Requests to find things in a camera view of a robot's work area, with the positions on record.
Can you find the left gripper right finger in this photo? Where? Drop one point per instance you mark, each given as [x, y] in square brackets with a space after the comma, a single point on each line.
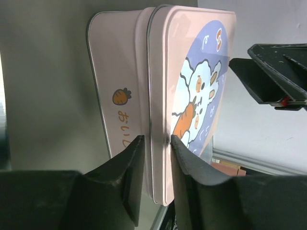
[208, 199]

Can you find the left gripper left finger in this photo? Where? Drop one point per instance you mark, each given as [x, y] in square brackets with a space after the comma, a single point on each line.
[106, 198]

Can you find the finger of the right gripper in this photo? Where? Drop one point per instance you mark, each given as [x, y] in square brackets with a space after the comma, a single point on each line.
[258, 83]
[286, 65]

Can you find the small plain metal tray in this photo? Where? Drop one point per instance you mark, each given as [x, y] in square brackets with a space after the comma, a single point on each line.
[188, 51]

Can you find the pink chocolate tin box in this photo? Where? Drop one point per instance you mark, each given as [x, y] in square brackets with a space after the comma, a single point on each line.
[117, 46]

